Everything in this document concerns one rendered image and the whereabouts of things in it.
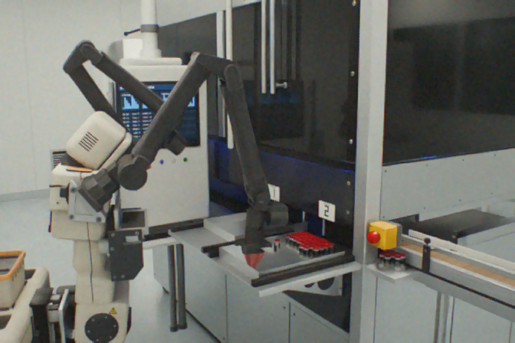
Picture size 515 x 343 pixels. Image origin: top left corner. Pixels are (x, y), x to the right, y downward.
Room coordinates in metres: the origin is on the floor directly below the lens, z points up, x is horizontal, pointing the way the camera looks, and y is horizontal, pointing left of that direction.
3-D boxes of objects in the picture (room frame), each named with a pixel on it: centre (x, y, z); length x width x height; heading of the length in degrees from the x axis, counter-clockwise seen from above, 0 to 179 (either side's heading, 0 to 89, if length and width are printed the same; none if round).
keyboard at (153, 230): (2.11, 0.37, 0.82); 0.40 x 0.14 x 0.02; 121
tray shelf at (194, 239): (1.74, -0.04, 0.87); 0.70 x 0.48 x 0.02; 31
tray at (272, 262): (1.58, -0.10, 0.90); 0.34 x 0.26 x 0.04; 121
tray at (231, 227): (1.92, -0.02, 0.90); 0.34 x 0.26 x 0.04; 121
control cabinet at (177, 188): (2.30, 0.46, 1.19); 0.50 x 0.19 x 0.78; 121
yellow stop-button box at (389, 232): (1.48, -0.42, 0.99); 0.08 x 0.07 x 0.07; 121
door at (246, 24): (2.14, 0.00, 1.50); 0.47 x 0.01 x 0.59; 31
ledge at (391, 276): (1.49, -0.47, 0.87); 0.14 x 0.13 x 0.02; 121
